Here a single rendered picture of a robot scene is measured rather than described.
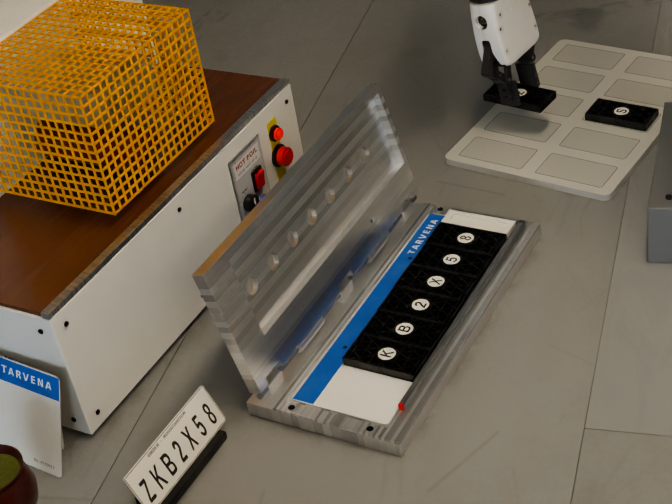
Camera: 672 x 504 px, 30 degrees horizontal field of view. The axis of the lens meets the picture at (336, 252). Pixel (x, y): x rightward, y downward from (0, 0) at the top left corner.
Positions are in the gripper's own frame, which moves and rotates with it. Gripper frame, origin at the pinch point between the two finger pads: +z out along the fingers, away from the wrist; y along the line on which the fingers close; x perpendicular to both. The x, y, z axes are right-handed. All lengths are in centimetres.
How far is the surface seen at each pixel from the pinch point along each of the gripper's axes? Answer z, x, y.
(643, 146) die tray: 11.3, -17.1, 2.2
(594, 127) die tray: 9.5, -8.4, 4.3
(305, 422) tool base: 9, -7, -68
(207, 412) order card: 5, 2, -73
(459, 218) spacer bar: 6.5, -4.3, -26.9
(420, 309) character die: 7.5, -10.2, -46.0
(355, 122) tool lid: -11.2, 3.8, -31.8
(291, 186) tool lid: -12, 0, -50
